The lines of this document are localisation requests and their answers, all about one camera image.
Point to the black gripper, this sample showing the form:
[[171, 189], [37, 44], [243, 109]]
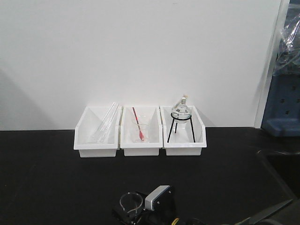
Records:
[[145, 217]]

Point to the clear glass beaker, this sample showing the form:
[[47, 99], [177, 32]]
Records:
[[131, 204]]

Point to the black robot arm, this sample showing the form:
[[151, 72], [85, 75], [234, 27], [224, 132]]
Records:
[[261, 218]]

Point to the small beaker in bin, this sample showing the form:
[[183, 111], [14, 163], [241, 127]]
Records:
[[135, 133]]

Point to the red stirring spatula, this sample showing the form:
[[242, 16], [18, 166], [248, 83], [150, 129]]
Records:
[[138, 124]]

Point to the clear glass tubes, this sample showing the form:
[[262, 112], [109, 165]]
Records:
[[100, 134]]

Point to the left white storage bin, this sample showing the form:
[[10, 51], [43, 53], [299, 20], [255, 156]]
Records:
[[89, 122]]

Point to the white storage bin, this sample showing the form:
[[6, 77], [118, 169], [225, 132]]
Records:
[[149, 115], [183, 139], [89, 122]]

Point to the right white storage bin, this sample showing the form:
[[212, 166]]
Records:
[[183, 139]]

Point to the middle white storage bin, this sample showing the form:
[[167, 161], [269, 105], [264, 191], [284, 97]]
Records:
[[149, 115]]

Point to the round glass flask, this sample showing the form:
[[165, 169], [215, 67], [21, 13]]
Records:
[[180, 111]]

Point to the black sink basin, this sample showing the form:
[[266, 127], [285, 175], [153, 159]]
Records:
[[284, 166]]

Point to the blue equipment rack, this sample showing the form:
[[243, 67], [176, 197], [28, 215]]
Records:
[[282, 111]]

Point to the clear plastic bag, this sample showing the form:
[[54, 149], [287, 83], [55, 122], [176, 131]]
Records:
[[288, 56]]

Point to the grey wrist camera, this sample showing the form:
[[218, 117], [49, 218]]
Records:
[[153, 196]]

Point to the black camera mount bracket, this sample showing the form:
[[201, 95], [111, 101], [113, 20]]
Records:
[[166, 204]]

